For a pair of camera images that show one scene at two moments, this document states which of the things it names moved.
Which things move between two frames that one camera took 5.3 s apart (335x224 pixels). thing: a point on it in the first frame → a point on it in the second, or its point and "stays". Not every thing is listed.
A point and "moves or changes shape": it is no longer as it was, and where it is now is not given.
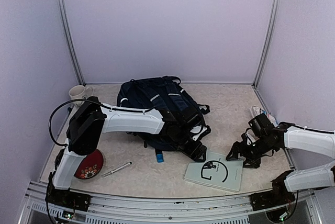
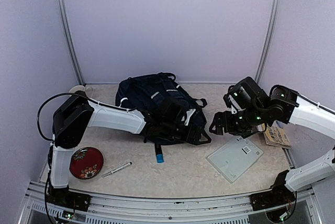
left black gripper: x=194 y=156 → x=196 y=140
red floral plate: x=90 y=166 stays
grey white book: x=216 y=170 moves or changes shape
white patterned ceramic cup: x=80 y=92 stays
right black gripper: x=254 y=163 → x=229 y=127
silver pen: x=116 y=169 stays
